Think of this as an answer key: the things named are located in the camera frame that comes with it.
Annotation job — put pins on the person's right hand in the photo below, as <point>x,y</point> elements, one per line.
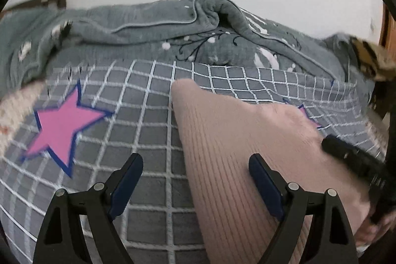
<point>369,233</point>

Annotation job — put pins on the leopard print cloth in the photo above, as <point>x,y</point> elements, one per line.
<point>372,58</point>

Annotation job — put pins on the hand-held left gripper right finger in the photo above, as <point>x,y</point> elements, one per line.
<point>267,186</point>

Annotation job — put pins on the grey-green embroidered quilt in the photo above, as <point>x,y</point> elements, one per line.
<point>148,26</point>

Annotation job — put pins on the floral speckled bedsheet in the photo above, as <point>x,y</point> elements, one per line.
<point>15,109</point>

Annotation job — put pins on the wooden door frame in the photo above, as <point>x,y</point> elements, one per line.
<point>389,26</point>

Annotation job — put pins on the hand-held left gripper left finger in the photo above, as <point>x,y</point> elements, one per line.
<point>125,186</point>

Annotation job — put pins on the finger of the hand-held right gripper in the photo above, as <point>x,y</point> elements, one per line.
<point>346,152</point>

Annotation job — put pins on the dark wooden headboard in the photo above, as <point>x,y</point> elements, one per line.
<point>46,2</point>

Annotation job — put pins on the pink ribbed knit sweater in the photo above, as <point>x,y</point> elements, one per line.
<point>235,158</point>

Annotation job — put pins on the grey checked blanket pink stars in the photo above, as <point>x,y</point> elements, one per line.
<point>148,115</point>

